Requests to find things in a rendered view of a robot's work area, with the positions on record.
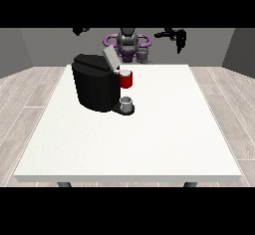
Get small grey coffee pod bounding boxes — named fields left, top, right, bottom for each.
left=135, top=48, right=149, bottom=64

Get red pod holder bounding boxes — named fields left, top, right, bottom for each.
left=118, top=69, right=133, bottom=90

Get pale grey machine lid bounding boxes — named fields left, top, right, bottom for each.
left=102, top=45, right=122, bottom=72

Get black coffee machine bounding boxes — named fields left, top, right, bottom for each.
left=71, top=53, right=135, bottom=116

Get grey robot trunk purple rings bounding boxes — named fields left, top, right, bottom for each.
left=103, top=28, right=153, bottom=64

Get small grey cup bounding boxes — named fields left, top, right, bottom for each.
left=119, top=96, right=134, bottom=113

